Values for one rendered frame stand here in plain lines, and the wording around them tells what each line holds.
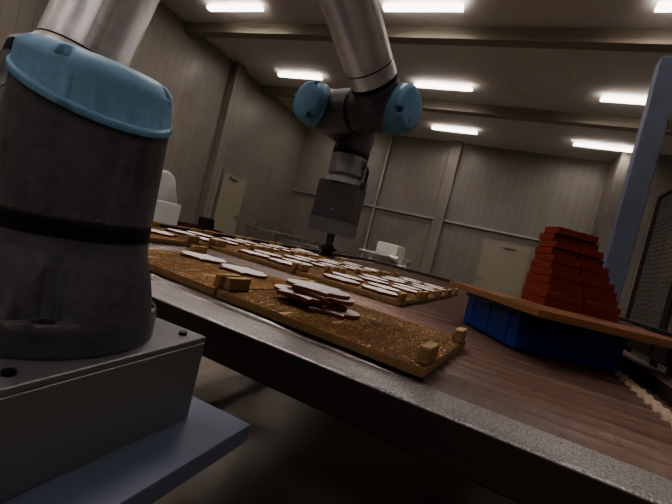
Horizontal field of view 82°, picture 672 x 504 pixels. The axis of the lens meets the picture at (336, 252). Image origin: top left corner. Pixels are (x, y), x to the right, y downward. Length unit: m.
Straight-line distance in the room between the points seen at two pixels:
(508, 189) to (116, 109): 12.10
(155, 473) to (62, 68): 0.31
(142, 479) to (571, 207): 12.20
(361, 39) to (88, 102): 0.37
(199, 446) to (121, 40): 0.42
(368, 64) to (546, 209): 11.74
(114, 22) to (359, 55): 0.30
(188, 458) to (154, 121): 0.28
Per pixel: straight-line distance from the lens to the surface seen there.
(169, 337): 0.41
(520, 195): 12.28
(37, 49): 0.37
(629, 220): 2.52
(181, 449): 0.41
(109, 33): 0.52
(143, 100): 0.36
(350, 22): 0.60
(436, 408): 0.51
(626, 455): 0.62
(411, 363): 0.59
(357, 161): 0.78
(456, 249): 12.10
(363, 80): 0.62
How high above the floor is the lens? 1.08
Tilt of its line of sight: 2 degrees down
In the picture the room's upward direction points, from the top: 14 degrees clockwise
